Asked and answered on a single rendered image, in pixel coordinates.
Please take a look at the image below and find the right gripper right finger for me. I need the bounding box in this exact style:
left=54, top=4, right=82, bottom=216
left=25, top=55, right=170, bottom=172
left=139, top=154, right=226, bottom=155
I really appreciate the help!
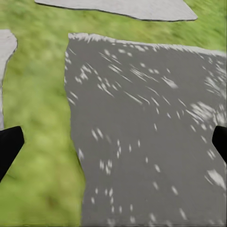
left=212, top=125, right=227, bottom=164

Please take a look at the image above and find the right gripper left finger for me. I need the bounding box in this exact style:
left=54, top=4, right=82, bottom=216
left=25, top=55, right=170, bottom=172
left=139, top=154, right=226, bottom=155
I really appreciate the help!
left=0, top=126, right=24, bottom=182

